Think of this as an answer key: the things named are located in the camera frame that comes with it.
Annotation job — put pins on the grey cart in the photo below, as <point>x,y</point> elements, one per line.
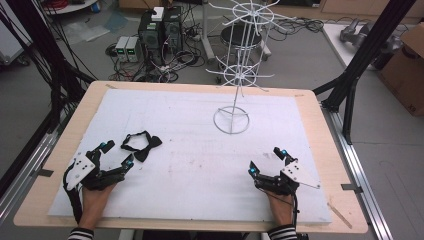
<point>10,43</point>

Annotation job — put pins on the black bow tie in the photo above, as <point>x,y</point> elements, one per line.
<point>154,142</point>

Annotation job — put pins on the aluminium rail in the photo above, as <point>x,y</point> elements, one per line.
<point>360,180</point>
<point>26,170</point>

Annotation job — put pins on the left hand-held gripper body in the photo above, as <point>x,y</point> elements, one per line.
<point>81,168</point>

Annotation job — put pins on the black round stool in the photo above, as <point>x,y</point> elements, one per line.
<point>240,35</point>

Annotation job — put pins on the grey power supply unit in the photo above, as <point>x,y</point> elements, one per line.
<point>133,49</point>
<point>121,48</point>

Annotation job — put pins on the person's left hand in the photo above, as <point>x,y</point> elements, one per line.
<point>95,201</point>

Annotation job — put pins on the grey handheld device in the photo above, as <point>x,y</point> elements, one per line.
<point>353,32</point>

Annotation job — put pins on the black metal frame stand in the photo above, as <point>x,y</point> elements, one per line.
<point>43,43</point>
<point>366,50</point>

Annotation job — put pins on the white foam mat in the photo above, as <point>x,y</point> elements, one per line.
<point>186,173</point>

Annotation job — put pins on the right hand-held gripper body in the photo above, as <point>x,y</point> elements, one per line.
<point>295,173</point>

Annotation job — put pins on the brown cardboard box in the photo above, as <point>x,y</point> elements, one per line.
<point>405,73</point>

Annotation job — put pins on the person's right hand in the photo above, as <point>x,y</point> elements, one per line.
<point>281,208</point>

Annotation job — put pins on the round white table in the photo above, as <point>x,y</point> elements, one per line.
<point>71,6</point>

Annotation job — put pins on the white side table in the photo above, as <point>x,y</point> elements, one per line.
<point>333,43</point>

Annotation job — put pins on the white stand leg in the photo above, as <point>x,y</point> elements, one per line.
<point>208,45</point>

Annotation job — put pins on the white box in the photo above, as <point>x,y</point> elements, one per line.
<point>157,13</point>

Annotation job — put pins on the black computer tower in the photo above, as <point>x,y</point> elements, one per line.
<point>150,33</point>
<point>173,31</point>

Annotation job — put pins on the grey tape piece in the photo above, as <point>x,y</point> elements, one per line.
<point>45,172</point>
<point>351,188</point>

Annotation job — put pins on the thin wooden stick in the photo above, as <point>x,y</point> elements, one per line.
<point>339,215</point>

